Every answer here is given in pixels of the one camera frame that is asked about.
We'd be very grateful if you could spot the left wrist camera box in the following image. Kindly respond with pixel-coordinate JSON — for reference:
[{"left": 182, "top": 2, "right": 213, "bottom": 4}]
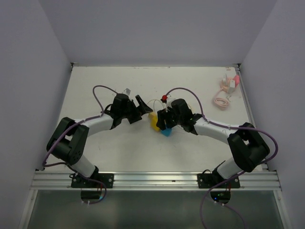
[{"left": 122, "top": 88, "right": 131, "bottom": 97}]

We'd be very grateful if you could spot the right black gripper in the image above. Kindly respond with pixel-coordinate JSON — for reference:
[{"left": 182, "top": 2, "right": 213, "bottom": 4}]
[{"left": 157, "top": 107, "right": 183, "bottom": 131}]

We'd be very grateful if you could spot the right black base bracket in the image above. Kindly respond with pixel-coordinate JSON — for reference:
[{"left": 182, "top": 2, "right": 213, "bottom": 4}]
[{"left": 197, "top": 169, "right": 241, "bottom": 188}]

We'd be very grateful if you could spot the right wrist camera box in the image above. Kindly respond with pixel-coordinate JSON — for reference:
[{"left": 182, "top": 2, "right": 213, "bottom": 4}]
[{"left": 161, "top": 94, "right": 176, "bottom": 108}]

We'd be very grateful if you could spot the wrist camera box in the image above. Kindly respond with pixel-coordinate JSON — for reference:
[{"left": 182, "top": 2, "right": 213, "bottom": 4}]
[
  {"left": 122, "top": 88, "right": 131, "bottom": 97},
  {"left": 161, "top": 94, "right": 176, "bottom": 108}
]

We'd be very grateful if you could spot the yellow charging cable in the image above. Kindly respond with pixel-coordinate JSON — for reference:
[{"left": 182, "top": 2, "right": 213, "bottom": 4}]
[{"left": 147, "top": 99, "right": 167, "bottom": 115}]

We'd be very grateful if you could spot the black base bracket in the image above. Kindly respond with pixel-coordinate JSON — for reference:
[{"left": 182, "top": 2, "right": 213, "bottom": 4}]
[
  {"left": 69, "top": 173, "right": 114, "bottom": 188},
  {"left": 197, "top": 169, "right": 241, "bottom": 188}
]

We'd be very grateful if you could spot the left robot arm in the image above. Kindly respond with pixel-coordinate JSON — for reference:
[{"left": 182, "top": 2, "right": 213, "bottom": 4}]
[{"left": 46, "top": 94, "right": 153, "bottom": 187}]

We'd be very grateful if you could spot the yellow cube power socket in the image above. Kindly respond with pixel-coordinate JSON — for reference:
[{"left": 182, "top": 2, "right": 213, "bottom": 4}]
[{"left": 148, "top": 112, "right": 160, "bottom": 132}]

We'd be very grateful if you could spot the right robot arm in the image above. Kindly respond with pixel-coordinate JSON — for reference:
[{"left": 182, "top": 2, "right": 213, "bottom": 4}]
[{"left": 156, "top": 99, "right": 270, "bottom": 187}]

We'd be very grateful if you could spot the blue plug adapter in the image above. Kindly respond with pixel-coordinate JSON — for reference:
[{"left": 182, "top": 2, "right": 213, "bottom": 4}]
[{"left": 160, "top": 128, "right": 172, "bottom": 137}]

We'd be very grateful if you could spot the left black base bracket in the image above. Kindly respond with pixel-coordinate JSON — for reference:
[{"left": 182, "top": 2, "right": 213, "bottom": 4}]
[{"left": 69, "top": 173, "right": 114, "bottom": 188}]

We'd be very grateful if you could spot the pink power socket cluster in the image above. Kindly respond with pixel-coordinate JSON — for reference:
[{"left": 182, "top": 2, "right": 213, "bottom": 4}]
[{"left": 220, "top": 74, "right": 240, "bottom": 94}]

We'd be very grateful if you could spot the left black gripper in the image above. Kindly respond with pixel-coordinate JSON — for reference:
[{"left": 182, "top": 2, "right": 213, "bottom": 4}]
[{"left": 120, "top": 95, "right": 152, "bottom": 123}]

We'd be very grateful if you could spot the aluminium front rail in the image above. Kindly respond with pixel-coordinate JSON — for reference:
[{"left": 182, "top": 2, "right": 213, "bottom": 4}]
[{"left": 30, "top": 171, "right": 281, "bottom": 191}]

